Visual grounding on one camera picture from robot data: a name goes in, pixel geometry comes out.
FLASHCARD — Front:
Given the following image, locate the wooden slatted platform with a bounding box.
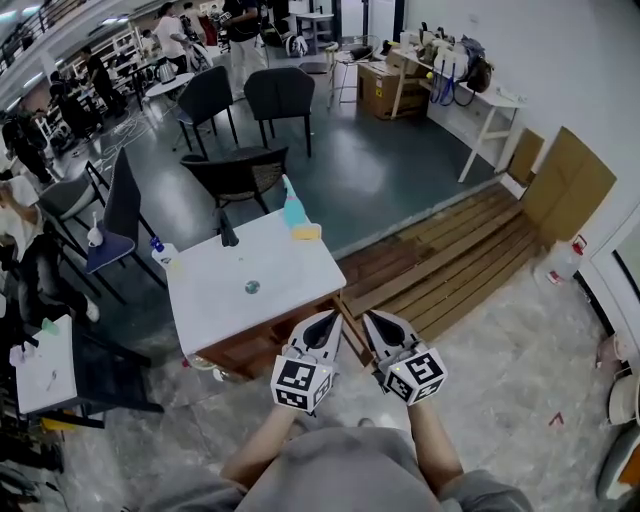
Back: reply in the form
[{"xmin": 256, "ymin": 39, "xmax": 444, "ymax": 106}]
[{"xmin": 337, "ymin": 182, "xmax": 544, "ymax": 344}]

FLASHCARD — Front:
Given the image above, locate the clear red-capped plastic jug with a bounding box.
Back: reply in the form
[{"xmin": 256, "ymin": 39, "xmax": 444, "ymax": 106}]
[{"xmin": 546, "ymin": 234, "xmax": 589, "ymax": 286}]

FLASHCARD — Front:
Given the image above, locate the grey chair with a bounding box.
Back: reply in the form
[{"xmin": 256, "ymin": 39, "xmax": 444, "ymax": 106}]
[{"xmin": 37, "ymin": 169, "xmax": 109, "ymax": 301}]

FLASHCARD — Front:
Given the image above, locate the white round wire rack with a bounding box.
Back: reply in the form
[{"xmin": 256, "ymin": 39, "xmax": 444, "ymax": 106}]
[{"xmin": 607, "ymin": 367, "xmax": 640, "ymax": 426}]

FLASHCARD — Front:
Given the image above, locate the pink container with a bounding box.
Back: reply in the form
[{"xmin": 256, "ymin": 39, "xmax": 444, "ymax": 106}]
[{"xmin": 595, "ymin": 333, "xmax": 626, "ymax": 371}]

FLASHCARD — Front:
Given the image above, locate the white long table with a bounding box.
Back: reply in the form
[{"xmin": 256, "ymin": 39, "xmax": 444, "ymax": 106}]
[{"xmin": 389, "ymin": 47, "xmax": 529, "ymax": 184}]

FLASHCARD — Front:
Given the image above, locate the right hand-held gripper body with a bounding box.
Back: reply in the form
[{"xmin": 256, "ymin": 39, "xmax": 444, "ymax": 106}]
[{"xmin": 372, "ymin": 341, "xmax": 448, "ymax": 407}]

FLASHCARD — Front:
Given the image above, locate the dark blue chair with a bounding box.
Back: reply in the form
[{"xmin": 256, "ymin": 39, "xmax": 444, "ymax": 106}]
[{"xmin": 85, "ymin": 147, "xmax": 169, "ymax": 304}]

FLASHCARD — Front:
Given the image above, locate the black armchair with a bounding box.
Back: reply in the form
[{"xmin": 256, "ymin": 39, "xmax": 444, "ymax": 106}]
[
  {"xmin": 243, "ymin": 66, "xmax": 316, "ymax": 159},
  {"xmin": 177, "ymin": 64, "xmax": 240, "ymax": 159}
]

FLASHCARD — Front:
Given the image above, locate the orange packet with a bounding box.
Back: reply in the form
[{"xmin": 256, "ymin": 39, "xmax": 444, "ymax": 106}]
[{"xmin": 617, "ymin": 449, "xmax": 640, "ymax": 486}]

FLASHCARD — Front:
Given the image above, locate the round white table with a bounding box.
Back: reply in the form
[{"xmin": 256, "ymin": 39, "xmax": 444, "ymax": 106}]
[{"xmin": 144, "ymin": 72, "xmax": 195, "ymax": 101}]

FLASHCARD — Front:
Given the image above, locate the wooden vanity cabinet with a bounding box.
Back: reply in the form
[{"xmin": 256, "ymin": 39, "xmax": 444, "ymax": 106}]
[{"xmin": 192, "ymin": 294, "xmax": 376, "ymax": 381}]

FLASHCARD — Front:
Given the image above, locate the person's left forearm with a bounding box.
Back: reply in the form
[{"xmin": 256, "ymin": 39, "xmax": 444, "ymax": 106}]
[{"xmin": 219, "ymin": 404, "xmax": 296, "ymax": 491}]

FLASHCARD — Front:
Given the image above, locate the white black backpack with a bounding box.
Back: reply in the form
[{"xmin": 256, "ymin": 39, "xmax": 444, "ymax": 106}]
[{"xmin": 283, "ymin": 33, "xmax": 310, "ymax": 59}]

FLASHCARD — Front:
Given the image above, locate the dark backpack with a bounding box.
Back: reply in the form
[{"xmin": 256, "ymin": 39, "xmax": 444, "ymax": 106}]
[{"xmin": 459, "ymin": 37, "xmax": 495, "ymax": 94}]

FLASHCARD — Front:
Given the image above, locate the black faucet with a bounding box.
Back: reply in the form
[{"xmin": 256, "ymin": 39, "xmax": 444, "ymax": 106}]
[{"xmin": 215, "ymin": 208, "xmax": 240, "ymax": 249}]

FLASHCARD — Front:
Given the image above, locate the teal spray bottle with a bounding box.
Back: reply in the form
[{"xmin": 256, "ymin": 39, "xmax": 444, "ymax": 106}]
[{"xmin": 281, "ymin": 173, "xmax": 309, "ymax": 229}]

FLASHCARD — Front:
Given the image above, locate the grey white seat cushion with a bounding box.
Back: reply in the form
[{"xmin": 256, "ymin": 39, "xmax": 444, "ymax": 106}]
[{"xmin": 594, "ymin": 424, "xmax": 640, "ymax": 501}]

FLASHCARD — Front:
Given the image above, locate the silver kettle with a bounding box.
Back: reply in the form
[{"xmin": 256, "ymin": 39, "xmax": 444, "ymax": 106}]
[{"xmin": 154, "ymin": 55, "xmax": 179, "ymax": 84}]

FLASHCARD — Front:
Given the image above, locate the person's right forearm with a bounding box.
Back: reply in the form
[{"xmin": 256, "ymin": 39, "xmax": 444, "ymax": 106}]
[{"xmin": 407, "ymin": 399, "xmax": 465, "ymax": 496}]

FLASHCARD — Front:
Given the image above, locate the small cardboard sheet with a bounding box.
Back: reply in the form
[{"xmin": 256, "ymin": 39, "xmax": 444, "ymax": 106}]
[{"xmin": 507, "ymin": 127, "xmax": 546, "ymax": 186}]

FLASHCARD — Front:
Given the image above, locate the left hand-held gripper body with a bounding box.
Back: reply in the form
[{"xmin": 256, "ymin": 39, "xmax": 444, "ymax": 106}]
[{"xmin": 270, "ymin": 342, "xmax": 339, "ymax": 414}]

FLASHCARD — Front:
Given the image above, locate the small white bag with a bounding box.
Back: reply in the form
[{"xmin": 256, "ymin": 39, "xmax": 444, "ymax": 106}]
[{"xmin": 87, "ymin": 211, "xmax": 105, "ymax": 249}]

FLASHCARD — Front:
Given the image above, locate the metal bar stool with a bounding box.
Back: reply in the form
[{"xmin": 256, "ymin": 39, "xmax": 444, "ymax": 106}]
[{"xmin": 327, "ymin": 34, "xmax": 381, "ymax": 109}]

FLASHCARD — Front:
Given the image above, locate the large cardboard sheet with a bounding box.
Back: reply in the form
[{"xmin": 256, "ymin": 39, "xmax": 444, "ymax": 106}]
[{"xmin": 522, "ymin": 126, "xmax": 618, "ymax": 246}]

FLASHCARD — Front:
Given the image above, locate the black wicker chair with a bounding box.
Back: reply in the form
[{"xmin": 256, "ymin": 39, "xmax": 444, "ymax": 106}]
[{"xmin": 179, "ymin": 146, "xmax": 290, "ymax": 216}]

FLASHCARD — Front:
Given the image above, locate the white shelving rack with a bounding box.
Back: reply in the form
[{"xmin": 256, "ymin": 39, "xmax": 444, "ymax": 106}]
[{"xmin": 67, "ymin": 27, "xmax": 151, "ymax": 94}]

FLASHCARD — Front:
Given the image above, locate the person's grey sweatshirt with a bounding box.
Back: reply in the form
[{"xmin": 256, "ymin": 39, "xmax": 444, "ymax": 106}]
[{"xmin": 129, "ymin": 425, "xmax": 536, "ymax": 512}]

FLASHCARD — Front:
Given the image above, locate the white sink basin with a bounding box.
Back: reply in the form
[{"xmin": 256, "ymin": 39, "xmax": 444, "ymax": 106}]
[{"xmin": 165, "ymin": 208, "xmax": 348, "ymax": 356}]

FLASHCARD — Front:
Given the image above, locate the brown cardboard box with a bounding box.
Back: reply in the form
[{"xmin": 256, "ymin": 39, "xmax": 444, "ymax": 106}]
[{"xmin": 356, "ymin": 60, "xmax": 431, "ymax": 121}]

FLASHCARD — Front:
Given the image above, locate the white blue-capped soap bottle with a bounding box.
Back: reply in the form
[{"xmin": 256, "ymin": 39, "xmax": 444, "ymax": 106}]
[{"xmin": 149, "ymin": 236, "xmax": 182, "ymax": 271}]

